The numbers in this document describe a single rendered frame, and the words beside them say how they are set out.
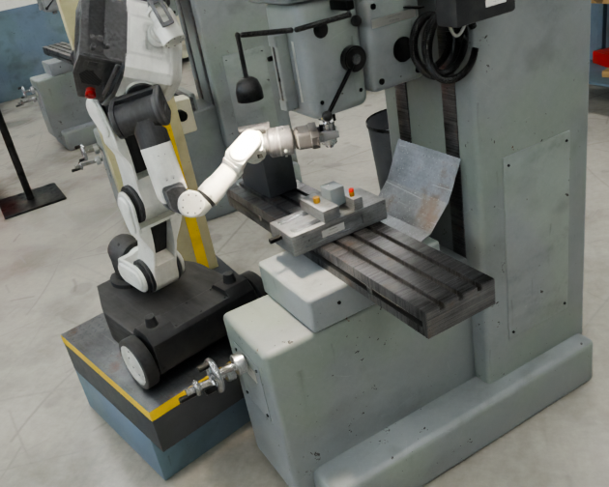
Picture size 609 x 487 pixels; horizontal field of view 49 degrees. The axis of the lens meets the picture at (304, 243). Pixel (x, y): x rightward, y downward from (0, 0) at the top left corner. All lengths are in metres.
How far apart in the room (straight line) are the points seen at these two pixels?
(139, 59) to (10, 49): 8.83
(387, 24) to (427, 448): 1.37
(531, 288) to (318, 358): 0.84
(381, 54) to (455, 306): 0.73
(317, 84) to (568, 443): 1.57
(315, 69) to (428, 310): 0.71
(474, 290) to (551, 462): 0.97
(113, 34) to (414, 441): 1.58
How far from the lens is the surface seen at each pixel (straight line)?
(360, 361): 2.19
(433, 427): 2.41
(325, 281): 2.03
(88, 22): 2.00
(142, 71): 1.97
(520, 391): 2.59
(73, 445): 3.09
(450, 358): 2.46
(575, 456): 2.61
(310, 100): 1.87
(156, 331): 2.43
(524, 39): 2.15
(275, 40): 1.88
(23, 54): 10.81
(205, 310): 2.50
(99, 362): 2.77
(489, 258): 2.28
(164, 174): 1.91
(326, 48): 1.86
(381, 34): 1.94
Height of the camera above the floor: 1.86
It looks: 27 degrees down
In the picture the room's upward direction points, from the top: 11 degrees counter-clockwise
